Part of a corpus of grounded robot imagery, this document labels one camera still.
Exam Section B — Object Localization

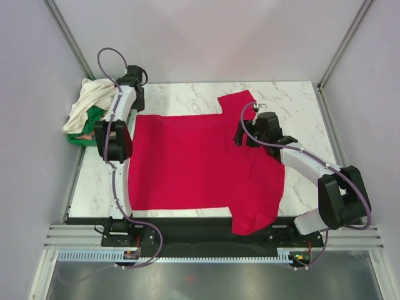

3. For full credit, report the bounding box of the aluminium frame post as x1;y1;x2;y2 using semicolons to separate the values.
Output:
316;0;375;93
43;0;95;80

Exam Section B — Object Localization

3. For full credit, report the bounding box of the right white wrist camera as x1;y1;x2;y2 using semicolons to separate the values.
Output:
252;102;267;114

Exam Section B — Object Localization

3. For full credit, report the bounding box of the red t shirt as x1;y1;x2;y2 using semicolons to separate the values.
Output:
127;91;285;235

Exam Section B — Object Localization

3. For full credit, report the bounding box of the green t shirt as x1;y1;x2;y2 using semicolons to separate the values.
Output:
67;106;109;144

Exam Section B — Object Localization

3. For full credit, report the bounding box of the right aluminium frame post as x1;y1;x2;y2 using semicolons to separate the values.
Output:
316;0;375;93

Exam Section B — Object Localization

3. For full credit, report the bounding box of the aluminium front rail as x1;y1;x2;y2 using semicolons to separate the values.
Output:
44;225;384;251

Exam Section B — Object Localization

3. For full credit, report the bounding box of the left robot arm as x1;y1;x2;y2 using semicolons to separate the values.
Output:
94;65;145;220

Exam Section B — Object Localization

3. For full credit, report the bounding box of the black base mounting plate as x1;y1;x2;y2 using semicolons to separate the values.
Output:
94;217;323;258

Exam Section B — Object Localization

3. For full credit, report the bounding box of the left aluminium frame post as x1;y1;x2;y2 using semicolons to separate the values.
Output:
43;0;95;80

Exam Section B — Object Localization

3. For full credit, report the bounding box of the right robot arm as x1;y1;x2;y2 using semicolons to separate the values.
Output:
234;112;371;246

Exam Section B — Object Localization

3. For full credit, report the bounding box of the cream white t shirt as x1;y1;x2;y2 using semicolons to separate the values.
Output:
62;78;115;134

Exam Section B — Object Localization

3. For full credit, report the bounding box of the white slotted cable duct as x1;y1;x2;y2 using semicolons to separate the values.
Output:
56;249;295;264

